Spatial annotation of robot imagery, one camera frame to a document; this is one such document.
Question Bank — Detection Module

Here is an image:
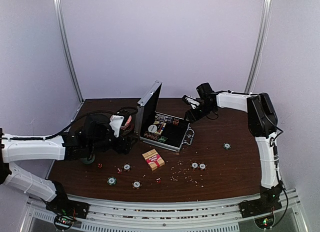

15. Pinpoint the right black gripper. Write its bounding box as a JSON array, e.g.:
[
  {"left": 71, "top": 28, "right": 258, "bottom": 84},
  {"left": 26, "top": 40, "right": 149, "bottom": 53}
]
[{"left": 185, "top": 101, "right": 215, "bottom": 123}]

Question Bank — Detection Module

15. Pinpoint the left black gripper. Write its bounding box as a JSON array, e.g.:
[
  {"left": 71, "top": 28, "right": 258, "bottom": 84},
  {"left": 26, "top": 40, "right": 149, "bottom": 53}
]
[{"left": 88, "top": 129, "right": 138, "bottom": 155}]

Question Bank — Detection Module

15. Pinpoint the aluminium poker case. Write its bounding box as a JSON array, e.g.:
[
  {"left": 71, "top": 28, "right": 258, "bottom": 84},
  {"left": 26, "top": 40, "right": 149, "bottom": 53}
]
[{"left": 134, "top": 81, "right": 195, "bottom": 152}]

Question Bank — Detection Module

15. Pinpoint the red Texas Hold'em card box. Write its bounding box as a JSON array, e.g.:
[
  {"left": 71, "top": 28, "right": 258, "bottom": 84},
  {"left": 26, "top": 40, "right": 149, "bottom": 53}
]
[{"left": 142, "top": 149, "right": 165, "bottom": 171}]

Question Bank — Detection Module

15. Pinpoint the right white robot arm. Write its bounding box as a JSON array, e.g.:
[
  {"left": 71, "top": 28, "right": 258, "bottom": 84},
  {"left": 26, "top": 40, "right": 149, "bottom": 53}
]
[{"left": 182, "top": 91, "right": 283, "bottom": 189}]

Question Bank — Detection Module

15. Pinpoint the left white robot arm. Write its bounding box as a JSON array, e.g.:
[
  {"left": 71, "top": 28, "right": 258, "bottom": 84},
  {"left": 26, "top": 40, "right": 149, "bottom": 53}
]
[{"left": 0, "top": 112, "right": 136, "bottom": 214}]

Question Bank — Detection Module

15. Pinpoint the red patterned bowl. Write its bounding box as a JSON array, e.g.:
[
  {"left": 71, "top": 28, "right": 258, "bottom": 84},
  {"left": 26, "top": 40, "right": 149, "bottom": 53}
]
[{"left": 120, "top": 115, "right": 135, "bottom": 136}]

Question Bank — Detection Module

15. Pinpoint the orange black chip stack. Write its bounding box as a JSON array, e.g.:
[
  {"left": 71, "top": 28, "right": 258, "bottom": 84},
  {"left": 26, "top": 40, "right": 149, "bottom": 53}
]
[{"left": 172, "top": 118, "right": 180, "bottom": 126}]

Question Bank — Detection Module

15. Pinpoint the black poker chip left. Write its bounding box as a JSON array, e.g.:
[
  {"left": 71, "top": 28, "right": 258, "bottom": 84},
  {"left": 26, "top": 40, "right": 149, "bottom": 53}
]
[{"left": 123, "top": 163, "right": 132, "bottom": 172}]

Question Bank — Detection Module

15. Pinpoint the black poker chip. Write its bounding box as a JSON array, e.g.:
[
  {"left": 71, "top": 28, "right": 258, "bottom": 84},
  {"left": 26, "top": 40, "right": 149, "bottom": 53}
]
[
  {"left": 132, "top": 180, "right": 142, "bottom": 189},
  {"left": 123, "top": 163, "right": 132, "bottom": 172}
]

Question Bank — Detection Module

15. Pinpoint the green poker chip front left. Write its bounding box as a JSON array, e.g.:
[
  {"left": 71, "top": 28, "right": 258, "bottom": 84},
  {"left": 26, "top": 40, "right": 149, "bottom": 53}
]
[{"left": 107, "top": 176, "right": 117, "bottom": 186}]

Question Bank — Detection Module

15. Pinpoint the green poker chip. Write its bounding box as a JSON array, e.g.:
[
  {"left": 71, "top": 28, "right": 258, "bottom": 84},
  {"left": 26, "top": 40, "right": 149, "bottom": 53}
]
[
  {"left": 223, "top": 143, "right": 231, "bottom": 150},
  {"left": 107, "top": 176, "right": 117, "bottom": 186}
]

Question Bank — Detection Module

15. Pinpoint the green poker chip right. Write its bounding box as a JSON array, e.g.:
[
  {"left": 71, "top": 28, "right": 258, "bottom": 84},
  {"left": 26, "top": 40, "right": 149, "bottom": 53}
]
[{"left": 223, "top": 143, "right": 231, "bottom": 150}]

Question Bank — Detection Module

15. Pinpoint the white dealer button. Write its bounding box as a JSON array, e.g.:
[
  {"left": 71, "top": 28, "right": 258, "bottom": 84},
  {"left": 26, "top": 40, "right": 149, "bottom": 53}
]
[{"left": 148, "top": 124, "right": 158, "bottom": 133}]

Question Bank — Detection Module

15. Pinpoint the brown chip stack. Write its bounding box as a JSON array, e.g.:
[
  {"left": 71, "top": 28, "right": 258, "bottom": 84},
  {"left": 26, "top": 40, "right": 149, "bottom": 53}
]
[{"left": 143, "top": 132, "right": 160, "bottom": 141}]

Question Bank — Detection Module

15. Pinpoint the black poker chip front centre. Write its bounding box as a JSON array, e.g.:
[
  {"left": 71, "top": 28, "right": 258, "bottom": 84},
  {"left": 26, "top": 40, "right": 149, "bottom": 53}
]
[{"left": 132, "top": 180, "right": 142, "bottom": 189}]

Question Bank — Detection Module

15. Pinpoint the orange poker chip right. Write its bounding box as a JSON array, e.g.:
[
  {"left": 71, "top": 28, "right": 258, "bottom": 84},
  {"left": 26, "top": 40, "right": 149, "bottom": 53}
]
[{"left": 198, "top": 163, "right": 207, "bottom": 170}]

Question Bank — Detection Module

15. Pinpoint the aluminium front rail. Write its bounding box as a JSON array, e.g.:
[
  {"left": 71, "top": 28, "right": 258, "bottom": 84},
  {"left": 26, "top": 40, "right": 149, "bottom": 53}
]
[{"left": 18, "top": 189, "right": 311, "bottom": 231}]

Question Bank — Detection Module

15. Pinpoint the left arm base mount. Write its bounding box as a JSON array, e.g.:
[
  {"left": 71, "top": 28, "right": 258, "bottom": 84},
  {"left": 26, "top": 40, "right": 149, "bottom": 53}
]
[{"left": 44, "top": 200, "right": 90, "bottom": 231}]

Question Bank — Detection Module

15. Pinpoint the right aluminium frame post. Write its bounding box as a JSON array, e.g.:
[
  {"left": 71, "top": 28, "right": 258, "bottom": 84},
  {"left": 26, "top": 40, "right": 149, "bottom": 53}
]
[{"left": 244, "top": 0, "right": 273, "bottom": 93}]

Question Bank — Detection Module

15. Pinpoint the aluminium frame post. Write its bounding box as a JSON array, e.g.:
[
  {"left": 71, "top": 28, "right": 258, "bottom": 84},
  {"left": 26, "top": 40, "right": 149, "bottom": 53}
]
[
  {"left": 53, "top": 0, "right": 84, "bottom": 103},
  {"left": 244, "top": 0, "right": 273, "bottom": 93}
]

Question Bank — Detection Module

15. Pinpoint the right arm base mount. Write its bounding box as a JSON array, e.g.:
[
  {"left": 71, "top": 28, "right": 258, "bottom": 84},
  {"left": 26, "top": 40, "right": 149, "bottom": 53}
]
[{"left": 239, "top": 198, "right": 282, "bottom": 230}]

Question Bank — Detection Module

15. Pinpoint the left aluminium frame post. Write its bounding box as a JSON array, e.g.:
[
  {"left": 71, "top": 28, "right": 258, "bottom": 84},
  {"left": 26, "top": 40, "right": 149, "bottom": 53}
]
[{"left": 53, "top": 0, "right": 84, "bottom": 103}]

